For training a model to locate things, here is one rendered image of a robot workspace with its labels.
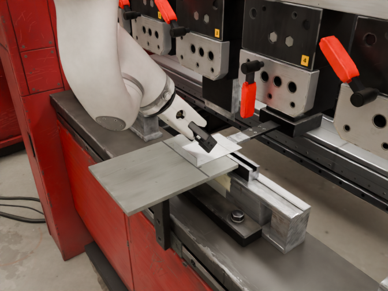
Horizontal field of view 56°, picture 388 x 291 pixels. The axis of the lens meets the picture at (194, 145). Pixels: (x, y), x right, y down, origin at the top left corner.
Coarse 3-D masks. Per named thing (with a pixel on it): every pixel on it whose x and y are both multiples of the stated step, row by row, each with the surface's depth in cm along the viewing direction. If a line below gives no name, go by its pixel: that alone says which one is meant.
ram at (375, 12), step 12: (288, 0) 52; (300, 0) 50; (312, 0) 49; (324, 0) 48; (336, 0) 46; (348, 0) 45; (360, 0) 44; (372, 0) 43; (384, 0) 42; (348, 12) 45; (360, 12) 44; (372, 12) 43; (384, 12) 42
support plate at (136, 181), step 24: (168, 144) 85; (96, 168) 76; (120, 168) 76; (144, 168) 76; (168, 168) 76; (192, 168) 76; (216, 168) 76; (120, 192) 69; (144, 192) 69; (168, 192) 69
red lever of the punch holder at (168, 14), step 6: (156, 0) 72; (162, 0) 72; (162, 6) 72; (168, 6) 72; (162, 12) 72; (168, 12) 72; (168, 18) 72; (174, 18) 72; (174, 24) 72; (174, 30) 70; (180, 30) 71; (186, 30) 72; (174, 36) 71
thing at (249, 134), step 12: (264, 108) 96; (264, 120) 96; (276, 120) 93; (288, 120) 90; (300, 120) 90; (312, 120) 92; (240, 132) 89; (252, 132) 89; (264, 132) 89; (288, 132) 91; (300, 132) 91
